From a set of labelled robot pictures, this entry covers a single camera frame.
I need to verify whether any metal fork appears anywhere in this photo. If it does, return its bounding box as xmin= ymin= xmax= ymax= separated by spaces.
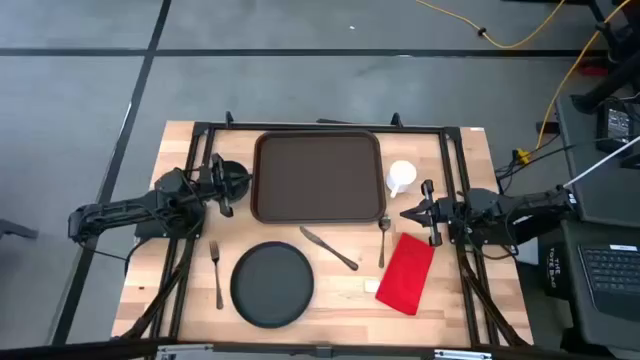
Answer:
xmin=208 ymin=240 xmax=225 ymax=311

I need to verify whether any red cloth napkin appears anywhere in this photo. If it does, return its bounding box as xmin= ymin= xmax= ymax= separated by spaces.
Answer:
xmin=374 ymin=231 xmax=436 ymax=317

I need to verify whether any black device with screen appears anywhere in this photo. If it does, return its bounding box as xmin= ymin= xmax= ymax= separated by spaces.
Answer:
xmin=596 ymin=101 xmax=640 ymax=156

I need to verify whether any black aluminium table frame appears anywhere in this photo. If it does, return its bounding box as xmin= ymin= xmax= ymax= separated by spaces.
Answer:
xmin=0 ymin=110 xmax=640 ymax=360

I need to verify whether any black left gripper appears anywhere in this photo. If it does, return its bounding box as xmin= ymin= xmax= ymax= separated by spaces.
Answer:
xmin=198 ymin=152 xmax=251 ymax=219

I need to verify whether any white ribbed mug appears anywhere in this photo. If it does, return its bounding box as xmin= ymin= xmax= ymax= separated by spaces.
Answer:
xmin=385 ymin=159 xmax=418 ymax=200

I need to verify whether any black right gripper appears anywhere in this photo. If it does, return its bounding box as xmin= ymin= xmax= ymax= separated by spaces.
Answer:
xmin=399 ymin=178 xmax=462 ymax=248

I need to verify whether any grey chair leg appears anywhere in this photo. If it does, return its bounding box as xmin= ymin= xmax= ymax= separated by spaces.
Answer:
xmin=0 ymin=218 xmax=40 ymax=241

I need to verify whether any black tote bag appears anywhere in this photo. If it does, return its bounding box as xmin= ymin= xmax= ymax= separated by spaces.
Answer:
xmin=542 ymin=241 xmax=572 ymax=301

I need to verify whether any dark grey laptop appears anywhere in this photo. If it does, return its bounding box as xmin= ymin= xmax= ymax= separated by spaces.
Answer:
xmin=577 ymin=242 xmax=640 ymax=324

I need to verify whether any small red object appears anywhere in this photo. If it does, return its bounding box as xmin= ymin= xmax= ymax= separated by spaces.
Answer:
xmin=578 ymin=63 xmax=609 ymax=78

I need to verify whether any black round plate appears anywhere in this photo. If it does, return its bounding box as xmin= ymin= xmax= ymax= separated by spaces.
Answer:
xmin=229 ymin=240 xmax=316 ymax=330

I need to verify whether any metal spoon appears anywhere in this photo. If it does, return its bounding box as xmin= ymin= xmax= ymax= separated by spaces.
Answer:
xmin=377 ymin=214 xmax=392 ymax=270

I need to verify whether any grey wheeled cart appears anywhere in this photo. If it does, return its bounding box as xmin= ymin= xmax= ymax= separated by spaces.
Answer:
xmin=559 ymin=218 xmax=640 ymax=360

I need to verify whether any yellow power cable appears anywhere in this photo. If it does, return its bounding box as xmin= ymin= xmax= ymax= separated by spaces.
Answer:
xmin=414 ymin=0 xmax=567 ymax=50
xmin=535 ymin=0 xmax=634 ymax=150

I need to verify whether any grey desk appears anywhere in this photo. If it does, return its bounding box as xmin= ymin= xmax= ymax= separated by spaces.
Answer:
xmin=554 ymin=93 xmax=640 ymax=229

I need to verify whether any brown plastic tray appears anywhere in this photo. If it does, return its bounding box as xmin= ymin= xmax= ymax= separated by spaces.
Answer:
xmin=249 ymin=129 xmax=387 ymax=225

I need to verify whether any black equipment stand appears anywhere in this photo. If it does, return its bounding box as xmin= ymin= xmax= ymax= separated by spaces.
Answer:
xmin=569 ymin=0 xmax=640 ymax=116

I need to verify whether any thin white rod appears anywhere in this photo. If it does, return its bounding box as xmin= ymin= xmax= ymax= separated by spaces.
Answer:
xmin=563 ymin=134 xmax=640 ymax=190

